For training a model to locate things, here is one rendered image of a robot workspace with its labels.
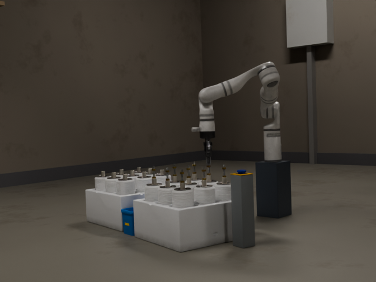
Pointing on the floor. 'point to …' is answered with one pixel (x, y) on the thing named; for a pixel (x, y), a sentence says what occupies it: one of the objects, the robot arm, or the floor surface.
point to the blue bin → (128, 221)
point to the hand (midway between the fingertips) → (208, 160)
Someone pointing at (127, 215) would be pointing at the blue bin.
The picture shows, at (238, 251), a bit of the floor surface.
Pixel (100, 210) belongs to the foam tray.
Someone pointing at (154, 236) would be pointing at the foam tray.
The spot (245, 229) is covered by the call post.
